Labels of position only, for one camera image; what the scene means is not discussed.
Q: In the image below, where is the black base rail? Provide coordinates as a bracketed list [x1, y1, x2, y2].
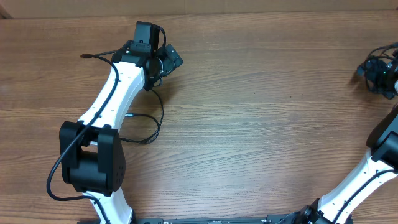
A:
[77, 213, 354, 224]

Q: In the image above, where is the black cable with silver plug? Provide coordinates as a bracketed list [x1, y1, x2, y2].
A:
[119, 88, 165, 145]

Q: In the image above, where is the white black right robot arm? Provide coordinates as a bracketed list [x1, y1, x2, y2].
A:
[291, 56, 397, 223]

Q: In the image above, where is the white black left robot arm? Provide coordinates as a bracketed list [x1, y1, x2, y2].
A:
[46, 21, 183, 223]

